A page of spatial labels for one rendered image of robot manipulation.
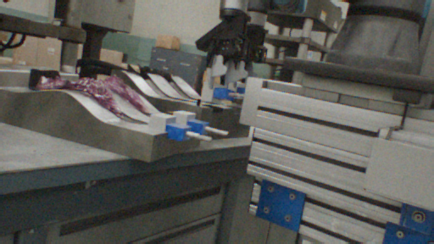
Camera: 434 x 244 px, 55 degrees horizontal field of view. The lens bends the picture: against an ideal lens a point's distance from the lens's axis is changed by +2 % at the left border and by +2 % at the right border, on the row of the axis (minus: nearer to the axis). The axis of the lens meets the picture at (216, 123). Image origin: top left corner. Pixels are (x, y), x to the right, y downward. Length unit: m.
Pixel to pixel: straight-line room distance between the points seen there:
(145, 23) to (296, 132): 8.94
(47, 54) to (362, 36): 4.87
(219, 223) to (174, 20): 8.04
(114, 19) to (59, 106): 1.09
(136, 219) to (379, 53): 0.62
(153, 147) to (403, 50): 0.46
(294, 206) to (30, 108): 0.57
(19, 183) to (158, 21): 8.75
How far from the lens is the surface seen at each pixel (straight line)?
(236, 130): 1.21
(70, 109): 0.87
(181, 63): 8.26
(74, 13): 1.66
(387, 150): 0.57
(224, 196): 1.24
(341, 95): 0.72
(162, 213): 1.04
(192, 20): 8.86
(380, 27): 0.71
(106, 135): 0.83
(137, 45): 9.65
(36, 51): 5.50
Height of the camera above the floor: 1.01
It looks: 8 degrees down
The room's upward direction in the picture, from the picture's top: 10 degrees clockwise
